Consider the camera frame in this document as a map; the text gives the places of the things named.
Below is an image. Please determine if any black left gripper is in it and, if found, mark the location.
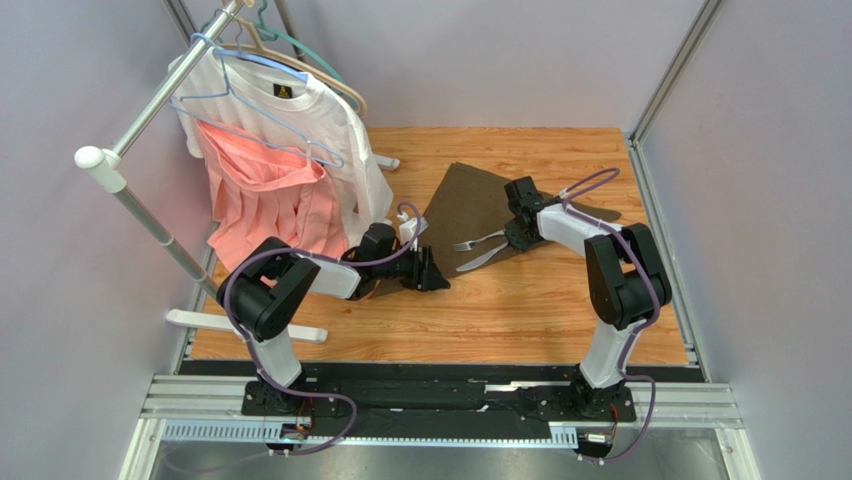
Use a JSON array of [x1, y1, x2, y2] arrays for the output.
[[375, 242, 451, 293]]

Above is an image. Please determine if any silver fork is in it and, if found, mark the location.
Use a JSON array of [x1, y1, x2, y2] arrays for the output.
[[452, 230, 505, 252]]

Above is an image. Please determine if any silver table knife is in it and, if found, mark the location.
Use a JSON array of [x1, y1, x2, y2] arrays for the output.
[[456, 242, 509, 273]]

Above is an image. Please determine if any olive brown cloth napkin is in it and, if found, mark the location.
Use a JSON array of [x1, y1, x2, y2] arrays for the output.
[[369, 162, 622, 299]]

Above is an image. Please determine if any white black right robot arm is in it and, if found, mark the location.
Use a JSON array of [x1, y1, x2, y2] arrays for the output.
[[504, 177, 672, 418]]

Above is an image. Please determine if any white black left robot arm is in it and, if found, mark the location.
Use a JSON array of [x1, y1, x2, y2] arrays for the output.
[[216, 223, 451, 415]]

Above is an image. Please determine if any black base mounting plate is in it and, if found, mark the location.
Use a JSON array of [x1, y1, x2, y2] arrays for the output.
[[178, 360, 637, 440]]

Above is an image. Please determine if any pink pleated skirt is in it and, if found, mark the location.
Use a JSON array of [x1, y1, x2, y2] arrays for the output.
[[196, 122, 349, 271]]

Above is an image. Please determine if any white t-shirt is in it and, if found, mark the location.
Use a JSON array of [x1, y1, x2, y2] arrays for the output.
[[175, 53, 376, 248]]

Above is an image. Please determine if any wooden clothes hanger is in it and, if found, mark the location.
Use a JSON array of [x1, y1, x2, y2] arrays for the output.
[[216, 12, 368, 117]]

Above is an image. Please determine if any teal clothes hanger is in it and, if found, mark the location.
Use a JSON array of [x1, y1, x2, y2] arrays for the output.
[[192, 1, 369, 118]]

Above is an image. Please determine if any white clothes rack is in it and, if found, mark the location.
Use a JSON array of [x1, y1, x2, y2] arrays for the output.
[[73, 0, 402, 343]]

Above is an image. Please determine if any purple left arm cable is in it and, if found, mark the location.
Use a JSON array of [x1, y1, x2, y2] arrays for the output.
[[222, 201, 425, 458]]

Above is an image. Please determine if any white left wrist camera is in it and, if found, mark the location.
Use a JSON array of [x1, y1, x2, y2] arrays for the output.
[[397, 213, 429, 251]]

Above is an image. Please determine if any blue wire hanger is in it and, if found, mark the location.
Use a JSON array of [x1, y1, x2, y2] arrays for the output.
[[168, 32, 345, 169]]

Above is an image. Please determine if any aluminium frame rail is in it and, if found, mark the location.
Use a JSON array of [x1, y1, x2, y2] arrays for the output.
[[116, 0, 763, 480]]

